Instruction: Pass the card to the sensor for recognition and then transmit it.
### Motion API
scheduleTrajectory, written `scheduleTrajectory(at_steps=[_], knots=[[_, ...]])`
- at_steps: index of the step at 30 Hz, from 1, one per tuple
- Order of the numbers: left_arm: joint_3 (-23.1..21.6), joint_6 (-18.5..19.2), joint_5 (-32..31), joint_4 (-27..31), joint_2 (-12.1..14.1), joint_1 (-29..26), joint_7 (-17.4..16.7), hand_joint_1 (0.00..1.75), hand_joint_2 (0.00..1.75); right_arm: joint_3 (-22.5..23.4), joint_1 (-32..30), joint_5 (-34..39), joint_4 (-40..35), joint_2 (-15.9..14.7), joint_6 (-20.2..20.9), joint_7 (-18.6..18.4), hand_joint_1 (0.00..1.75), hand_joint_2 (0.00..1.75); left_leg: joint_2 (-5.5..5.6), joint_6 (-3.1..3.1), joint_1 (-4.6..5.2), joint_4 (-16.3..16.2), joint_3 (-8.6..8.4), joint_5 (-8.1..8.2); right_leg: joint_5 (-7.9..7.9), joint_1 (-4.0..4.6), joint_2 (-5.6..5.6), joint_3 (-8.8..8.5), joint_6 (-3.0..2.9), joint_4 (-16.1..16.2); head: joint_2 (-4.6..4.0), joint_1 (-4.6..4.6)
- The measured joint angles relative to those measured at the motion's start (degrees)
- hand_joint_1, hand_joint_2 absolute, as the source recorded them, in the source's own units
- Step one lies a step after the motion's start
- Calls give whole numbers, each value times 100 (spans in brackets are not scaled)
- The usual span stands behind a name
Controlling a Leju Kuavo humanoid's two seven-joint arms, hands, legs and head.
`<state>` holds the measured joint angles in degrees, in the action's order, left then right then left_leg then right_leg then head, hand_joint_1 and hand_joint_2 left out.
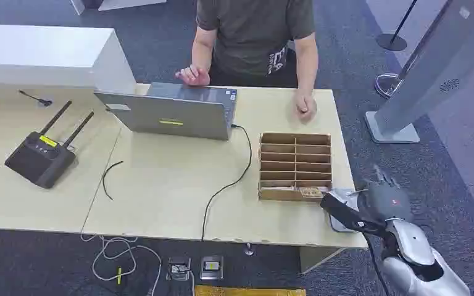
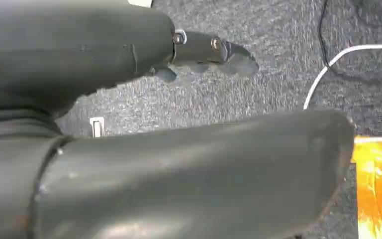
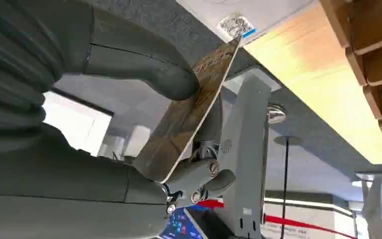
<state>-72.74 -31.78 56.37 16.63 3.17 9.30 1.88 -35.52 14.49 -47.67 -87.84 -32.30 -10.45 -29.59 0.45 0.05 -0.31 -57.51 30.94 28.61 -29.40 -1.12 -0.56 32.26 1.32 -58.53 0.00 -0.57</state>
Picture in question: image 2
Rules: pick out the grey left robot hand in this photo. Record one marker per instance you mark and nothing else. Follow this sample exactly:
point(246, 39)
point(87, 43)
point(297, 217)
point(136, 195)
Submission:
point(118, 184)

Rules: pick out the small white floor plate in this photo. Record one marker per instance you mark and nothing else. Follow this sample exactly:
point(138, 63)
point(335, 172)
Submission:
point(97, 126)

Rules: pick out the white floor tag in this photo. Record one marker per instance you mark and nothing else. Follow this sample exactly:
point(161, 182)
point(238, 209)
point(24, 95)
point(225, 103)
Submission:
point(140, 2)

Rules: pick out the orange floor tape strip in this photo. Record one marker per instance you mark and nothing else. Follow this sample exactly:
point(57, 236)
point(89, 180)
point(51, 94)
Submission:
point(374, 191)

